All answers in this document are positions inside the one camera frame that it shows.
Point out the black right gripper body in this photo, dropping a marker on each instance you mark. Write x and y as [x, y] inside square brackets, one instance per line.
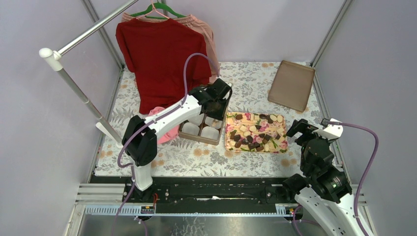
[311, 133]

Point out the green hanger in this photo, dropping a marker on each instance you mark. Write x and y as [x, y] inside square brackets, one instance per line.
[157, 10]

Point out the gold chocolate box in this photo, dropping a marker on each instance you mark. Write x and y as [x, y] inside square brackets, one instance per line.
[205, 129]

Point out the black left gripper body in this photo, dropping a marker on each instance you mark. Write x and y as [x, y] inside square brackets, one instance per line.
[217, 110]

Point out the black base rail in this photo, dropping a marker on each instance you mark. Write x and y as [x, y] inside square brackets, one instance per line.
[210, 194]

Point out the gold box lid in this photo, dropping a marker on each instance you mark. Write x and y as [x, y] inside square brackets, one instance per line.
[292, 86]

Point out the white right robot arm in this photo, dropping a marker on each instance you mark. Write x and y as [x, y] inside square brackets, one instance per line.
[323, 190]

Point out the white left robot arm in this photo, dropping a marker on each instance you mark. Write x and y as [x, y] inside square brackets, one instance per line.
[141, 135]

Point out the pink cloth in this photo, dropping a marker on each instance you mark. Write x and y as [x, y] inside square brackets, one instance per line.
[170, 135]

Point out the floral chocolate tray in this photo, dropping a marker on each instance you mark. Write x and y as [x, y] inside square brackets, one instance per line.
[253, 132]

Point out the red t-shirt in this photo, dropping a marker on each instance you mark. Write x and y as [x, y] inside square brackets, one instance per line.
[167, 59]

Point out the beige pink garment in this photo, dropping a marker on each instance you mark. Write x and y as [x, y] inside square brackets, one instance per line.
[197, 25]

